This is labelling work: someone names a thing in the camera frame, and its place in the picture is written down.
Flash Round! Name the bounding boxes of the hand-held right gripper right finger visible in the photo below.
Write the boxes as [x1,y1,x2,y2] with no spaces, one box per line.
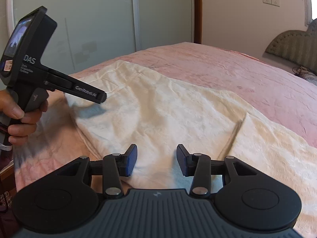
[176,143,253,196]

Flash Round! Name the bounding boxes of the white fleece pants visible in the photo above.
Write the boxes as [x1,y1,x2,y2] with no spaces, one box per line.
[65,59,317,236]

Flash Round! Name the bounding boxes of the brown wooden door frame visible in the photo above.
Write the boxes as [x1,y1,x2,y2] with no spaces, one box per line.
[193,0,203,44]

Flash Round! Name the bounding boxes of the frosted glass wardrobe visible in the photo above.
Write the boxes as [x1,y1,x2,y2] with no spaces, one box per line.
[5,0,194,93]

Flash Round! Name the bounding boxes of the olive tufted headboard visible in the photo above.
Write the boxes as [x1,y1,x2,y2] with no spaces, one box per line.
[265,18,317,74]

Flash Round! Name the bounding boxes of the person's left hand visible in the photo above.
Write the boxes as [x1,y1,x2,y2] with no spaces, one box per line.
[0,89,49,146]

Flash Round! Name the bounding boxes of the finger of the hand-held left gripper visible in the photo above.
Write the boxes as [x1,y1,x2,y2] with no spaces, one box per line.
[53,70,108,104]

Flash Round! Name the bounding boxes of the pink floral blanket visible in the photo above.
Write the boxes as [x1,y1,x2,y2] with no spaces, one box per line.
[13,42,317,236]

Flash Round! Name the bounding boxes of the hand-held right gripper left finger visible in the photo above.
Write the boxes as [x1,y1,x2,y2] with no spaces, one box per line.
[58,143,138,197]

